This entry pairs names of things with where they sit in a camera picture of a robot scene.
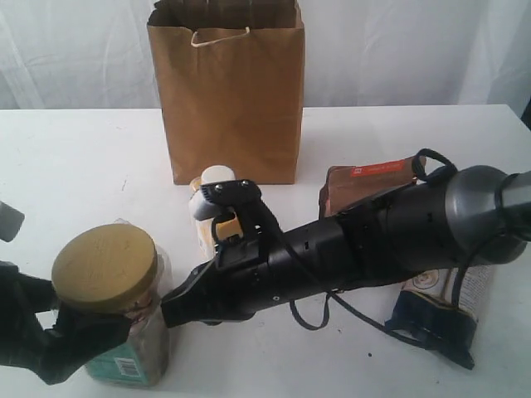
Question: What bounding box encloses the brown standup pouch orange label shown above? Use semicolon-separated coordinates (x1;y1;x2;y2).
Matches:
319;157;416;219

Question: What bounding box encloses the almond jar with gold lid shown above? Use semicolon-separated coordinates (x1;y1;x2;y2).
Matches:
51;219;173;387

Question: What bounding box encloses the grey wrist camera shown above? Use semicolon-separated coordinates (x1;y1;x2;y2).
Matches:
202;179;261;216
0;201;25;242

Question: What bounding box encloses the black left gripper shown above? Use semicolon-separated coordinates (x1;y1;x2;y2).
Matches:
1;261;132;385

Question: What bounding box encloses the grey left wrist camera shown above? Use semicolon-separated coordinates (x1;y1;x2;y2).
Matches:
0;201;25;242

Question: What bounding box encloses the yellow millet bottle white cap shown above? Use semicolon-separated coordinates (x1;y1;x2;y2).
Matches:
188;165;236;260

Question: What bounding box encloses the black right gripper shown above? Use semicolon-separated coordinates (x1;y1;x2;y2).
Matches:
161;235;299;328

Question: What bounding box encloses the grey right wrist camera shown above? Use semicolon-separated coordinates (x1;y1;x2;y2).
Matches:
202;179;261;216

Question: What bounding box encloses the brown paper bag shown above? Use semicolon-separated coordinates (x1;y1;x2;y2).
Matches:
147;1;305;185

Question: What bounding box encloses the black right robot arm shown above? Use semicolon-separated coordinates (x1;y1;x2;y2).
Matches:
161;166;530;328

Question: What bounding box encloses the dark blue biscuit package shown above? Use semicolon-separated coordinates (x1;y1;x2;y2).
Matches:
385;265;494;370

